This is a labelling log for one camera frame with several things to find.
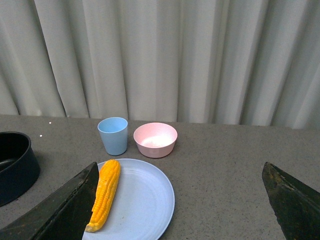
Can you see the yellow corn cob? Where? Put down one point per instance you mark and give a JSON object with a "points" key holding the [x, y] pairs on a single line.
{"points": [[109, 175]]}

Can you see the grey white curtain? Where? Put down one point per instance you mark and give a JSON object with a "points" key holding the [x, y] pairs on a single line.
{"points": [[238, 62]]}

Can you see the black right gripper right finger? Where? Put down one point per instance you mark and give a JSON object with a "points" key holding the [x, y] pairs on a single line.
{"points": [[295, 204]]}

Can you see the light blue cup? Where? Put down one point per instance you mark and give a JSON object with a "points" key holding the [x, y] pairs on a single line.
{"points": [[114, 135]]}

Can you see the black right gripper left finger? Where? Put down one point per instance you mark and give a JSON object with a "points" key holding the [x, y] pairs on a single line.
{"points": [[63, 215]]}

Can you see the pink bowl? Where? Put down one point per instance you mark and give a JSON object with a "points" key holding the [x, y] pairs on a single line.
{"points": [[155, 140]]}

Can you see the dark blue pot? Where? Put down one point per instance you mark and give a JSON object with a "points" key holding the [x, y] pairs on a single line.
{"points": [[19, 168]]}

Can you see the light blue plate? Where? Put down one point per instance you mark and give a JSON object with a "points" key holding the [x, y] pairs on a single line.
{"points": [[143, 205]]}

